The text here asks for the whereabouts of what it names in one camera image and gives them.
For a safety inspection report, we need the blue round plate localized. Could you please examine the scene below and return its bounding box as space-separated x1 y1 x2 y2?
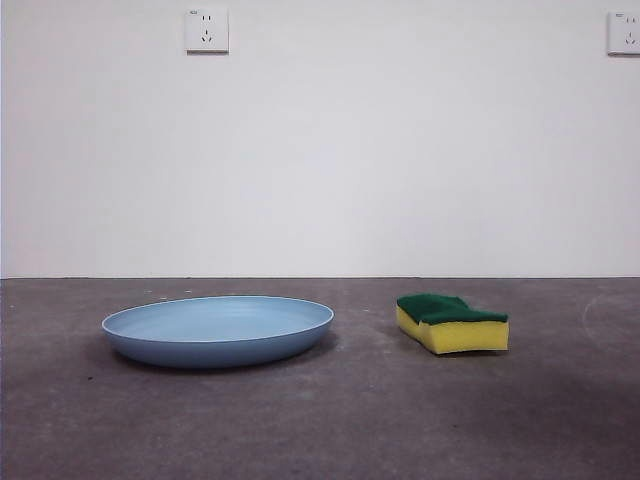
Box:
101 294 335 370

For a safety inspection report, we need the yellow sponge with green pad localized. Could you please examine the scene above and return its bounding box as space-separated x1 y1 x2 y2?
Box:
396 293 510 357

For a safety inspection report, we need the white wall socket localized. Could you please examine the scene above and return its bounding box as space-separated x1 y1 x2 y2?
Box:
183 6 230 55
606 10 640 57

